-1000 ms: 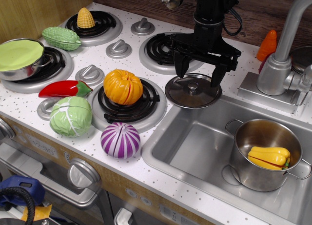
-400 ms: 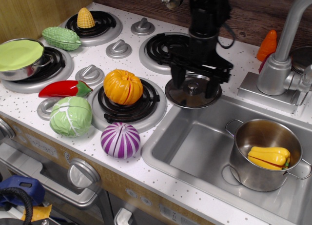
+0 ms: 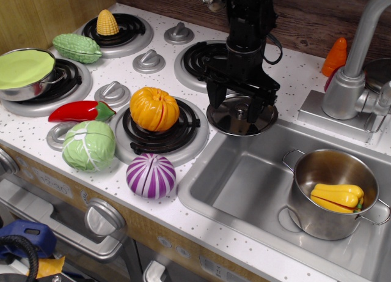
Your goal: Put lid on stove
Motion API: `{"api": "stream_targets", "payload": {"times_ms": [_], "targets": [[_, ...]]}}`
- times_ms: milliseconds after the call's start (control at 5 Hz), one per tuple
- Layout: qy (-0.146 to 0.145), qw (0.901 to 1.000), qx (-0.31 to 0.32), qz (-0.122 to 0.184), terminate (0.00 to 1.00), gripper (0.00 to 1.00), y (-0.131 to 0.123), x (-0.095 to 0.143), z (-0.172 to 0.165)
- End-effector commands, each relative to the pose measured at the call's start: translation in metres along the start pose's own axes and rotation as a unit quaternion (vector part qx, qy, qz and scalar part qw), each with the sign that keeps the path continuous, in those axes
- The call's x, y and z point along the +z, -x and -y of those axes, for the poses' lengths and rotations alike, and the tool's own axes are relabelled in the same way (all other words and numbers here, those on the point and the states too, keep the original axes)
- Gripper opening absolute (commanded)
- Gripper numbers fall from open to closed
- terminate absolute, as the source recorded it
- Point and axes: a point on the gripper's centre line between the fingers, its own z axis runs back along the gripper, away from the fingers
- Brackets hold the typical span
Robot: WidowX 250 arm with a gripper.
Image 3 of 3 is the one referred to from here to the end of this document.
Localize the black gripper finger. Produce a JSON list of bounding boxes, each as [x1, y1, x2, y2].
[[247, 97, 266, 123], [206, 80, 227, 109]]

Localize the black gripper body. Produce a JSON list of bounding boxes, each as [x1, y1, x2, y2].
[[205, 46, 280, 106]]

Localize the steel pot lid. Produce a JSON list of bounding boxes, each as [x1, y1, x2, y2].
[[206, 93, 278, 136]]

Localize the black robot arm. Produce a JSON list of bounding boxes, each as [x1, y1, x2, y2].
[[183, 0, 281, 123]]

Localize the silver stove knob back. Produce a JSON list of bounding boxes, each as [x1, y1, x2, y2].
[[164, 22, 194, 45]]

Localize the silver stove knob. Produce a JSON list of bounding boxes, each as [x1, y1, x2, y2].
[[46, 122, 77, 152], [94, 81, 131, 108], [133, 50, 166, 74], [164, 22, 194, 45]]

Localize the silver stove knob middle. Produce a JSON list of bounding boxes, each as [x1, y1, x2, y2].
[[133, 50, 166, 74]]

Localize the silver stove knob front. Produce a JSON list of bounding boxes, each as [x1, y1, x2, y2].
[[94, 81, 131, 108]]

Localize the silver stove knob nearest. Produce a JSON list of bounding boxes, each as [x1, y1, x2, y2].
[[46, 122, 77, 152]]

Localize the back right burner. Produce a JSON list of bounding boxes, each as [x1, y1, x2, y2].
[[174, 40, 227, 94]]

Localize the burner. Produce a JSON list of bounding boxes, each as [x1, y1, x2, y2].
[[76, 13, 153, 59], [110, 98, 209, 166], [174, 40, 227, 94], [1, 58, 93, 117]]

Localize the front right burner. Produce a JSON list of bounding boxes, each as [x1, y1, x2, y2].
[[110, 98, 209, 166]]

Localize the orange toy pumpkin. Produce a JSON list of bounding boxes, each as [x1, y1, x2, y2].
[[130, 87, 180, 132]]

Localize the silver hanging utensil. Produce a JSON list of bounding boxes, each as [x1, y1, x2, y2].
[[200, 0, 226, 12]]

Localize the silver sink basin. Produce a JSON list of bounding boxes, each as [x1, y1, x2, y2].
[[178, 121, 390, 281]]

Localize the silver faucet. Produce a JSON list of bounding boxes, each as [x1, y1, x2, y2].
[[298, 0, 390, 143]]

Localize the orange toy carrot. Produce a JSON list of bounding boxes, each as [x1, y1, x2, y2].
[[321, 37, 347, 77]]

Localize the back left burner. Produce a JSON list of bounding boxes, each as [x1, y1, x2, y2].
[[76, 13, 153, 59]]

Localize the purple toy onion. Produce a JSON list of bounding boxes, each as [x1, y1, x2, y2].
[[126, 154, 177, 199]]

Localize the steel pot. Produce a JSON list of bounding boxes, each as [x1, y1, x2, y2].
[[282, 149, 390, 240]]

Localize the red toy chili pepper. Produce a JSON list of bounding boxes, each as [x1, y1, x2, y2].
[[48, 100, 116, 122]]

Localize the steel bowl behind faucet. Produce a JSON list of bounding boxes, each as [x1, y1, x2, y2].
[[363, 58, 390, 94]]

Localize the yellow toy bell pepper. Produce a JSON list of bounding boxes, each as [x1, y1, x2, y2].
[[310, 184, 364, 214]]

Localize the yellow toy corn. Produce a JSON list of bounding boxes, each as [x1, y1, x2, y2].
[[97, 9, 119, 36]]

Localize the green toy cabbage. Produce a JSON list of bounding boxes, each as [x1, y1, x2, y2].
[[62, 121, 116, 173]]

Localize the front left burner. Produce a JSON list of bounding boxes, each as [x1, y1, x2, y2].
[[1, 58, 93, 117]]

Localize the green toy bitter gourd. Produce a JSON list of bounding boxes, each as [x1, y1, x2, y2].
[[53, 34, 102, 64]]

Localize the steel pan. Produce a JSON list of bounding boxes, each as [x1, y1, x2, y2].
[[1, 48, 60, 102]]

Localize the green plate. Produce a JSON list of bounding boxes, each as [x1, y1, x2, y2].
[[1, 49, 56, 89]]

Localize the silver oven knob left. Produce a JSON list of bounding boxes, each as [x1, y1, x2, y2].
[[0, 149, 20, 176]]

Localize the blue tool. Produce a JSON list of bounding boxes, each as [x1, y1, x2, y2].
[[1, 220, 57, 258]]

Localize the yellow tape piece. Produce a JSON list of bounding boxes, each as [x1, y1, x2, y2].
[[27, 256, 65, 278]]

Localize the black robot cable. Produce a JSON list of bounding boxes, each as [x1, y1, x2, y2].
[[262, 34, 283, 65]]

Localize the silver dishwasher handle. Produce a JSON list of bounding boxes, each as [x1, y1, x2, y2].
[[142, 261, 167, 282]]

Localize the silver oven handle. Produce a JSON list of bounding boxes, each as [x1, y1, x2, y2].
[[1, 179, 124, 263]]

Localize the black cable hose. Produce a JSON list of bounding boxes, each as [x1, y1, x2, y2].
[[0, 234, 40, 280]]

